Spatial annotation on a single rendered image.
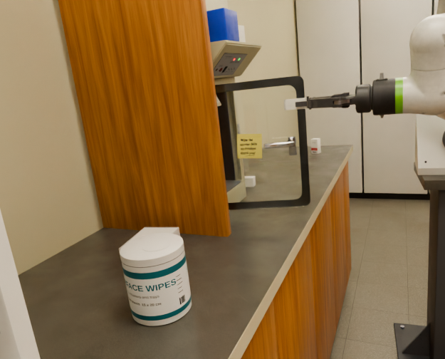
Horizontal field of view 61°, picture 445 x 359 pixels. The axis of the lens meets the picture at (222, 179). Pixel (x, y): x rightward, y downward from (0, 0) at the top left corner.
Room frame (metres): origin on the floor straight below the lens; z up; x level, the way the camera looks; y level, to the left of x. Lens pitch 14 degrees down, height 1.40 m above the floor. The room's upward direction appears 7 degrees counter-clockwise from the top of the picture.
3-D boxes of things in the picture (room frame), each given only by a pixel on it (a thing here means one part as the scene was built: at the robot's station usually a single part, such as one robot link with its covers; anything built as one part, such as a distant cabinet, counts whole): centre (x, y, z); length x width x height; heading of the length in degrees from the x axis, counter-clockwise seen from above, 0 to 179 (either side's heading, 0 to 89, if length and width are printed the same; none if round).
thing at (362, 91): (1.05, -0.38, 1.31); 0.09 x 0.08 x 0.07; 64
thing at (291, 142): (1.12, -0.18, 1.20); 0.10 x 0.05 x 0.03; 78
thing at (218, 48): (1.31, -0.07, 1.46); 0.32 x 0.11 x 0.10; 154
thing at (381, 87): (1.01, -0.45, 1.31); 0.09 x 0.06 x 0.12; 154
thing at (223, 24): (1.24, -0.04, 1.55); 0.10 x 0.10 x 0.09; 64
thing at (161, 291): (0.73, 0.16, 1.01); 0.13 x 0.13 x 0.15
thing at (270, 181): (1.16, -0.12, 1.19); 0.30 x 0.01 x 0.40; 78
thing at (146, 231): (1.05, 0.23, 0.96); 0.16 x 0.12 x 0.04; 163
